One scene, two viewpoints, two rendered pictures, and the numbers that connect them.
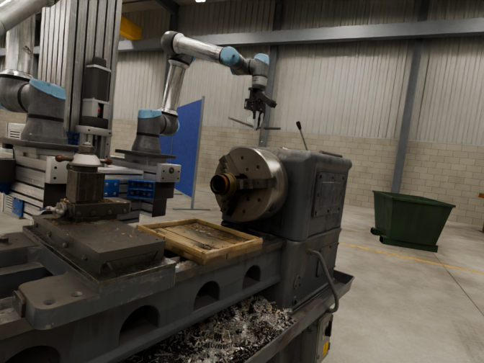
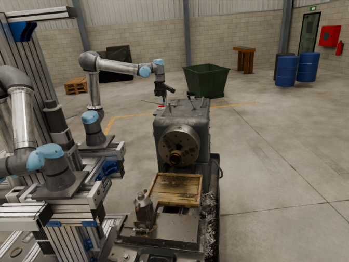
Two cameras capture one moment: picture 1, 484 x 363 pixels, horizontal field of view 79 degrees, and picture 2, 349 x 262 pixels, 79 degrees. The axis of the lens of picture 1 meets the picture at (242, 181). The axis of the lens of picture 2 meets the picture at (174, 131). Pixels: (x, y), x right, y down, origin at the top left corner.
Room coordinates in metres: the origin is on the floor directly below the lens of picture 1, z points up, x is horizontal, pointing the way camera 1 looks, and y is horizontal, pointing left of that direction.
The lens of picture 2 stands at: (-0.03, 0.61, 1.88)
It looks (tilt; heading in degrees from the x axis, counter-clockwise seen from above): 25 degrees down; 335
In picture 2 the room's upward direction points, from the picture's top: 5 degrees counter-clockwise
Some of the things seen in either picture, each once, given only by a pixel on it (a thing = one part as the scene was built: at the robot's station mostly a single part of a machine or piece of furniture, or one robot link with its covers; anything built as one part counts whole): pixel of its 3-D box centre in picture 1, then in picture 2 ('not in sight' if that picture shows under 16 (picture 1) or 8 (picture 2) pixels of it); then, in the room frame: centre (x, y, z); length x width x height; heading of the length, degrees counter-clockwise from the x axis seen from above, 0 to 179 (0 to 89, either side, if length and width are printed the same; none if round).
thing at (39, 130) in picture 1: (45, 129); (58, 175); (1.14, 0.78, 1.21); 0.15 x 0.15 x 0.10
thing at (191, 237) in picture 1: (199, 236); (175, 188); (1.05, 0.13, 0.89); 0.36 x 0.30 x 0.04; 52
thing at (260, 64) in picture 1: (260, 67); (158, 67); (1.49, -0.02, 1.65); 0.09 x 0.08 x 0.11; 68
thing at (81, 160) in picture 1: (86, 160); (141, 199); (0.80, 0.43, 1.13); 0.08 x 0.08 x 0.03
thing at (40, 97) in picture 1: (45, 99); (50, 157); (1.14, 0.79, 1.33); 0.13 x 0.12 x 0.14; 80
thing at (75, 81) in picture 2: not in sight; (80, 85); (9.45, 0.18, 0.22); 1.25 x 0.86 x 0.44; 160
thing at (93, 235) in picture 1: (90, 232); (157, 227); (0.76, 0.38, 0.95); 0.43 x 0.17 x 0.05; 52
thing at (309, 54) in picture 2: not in sight; (307, 67); (4.52, -6.65, 0.44); 0.59 x 0.59 x 0.88
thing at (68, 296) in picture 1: (71, 256); (159, 243); (0.71, 0.40, 0.90); 0.47 x 0.30 x 0.06; 52
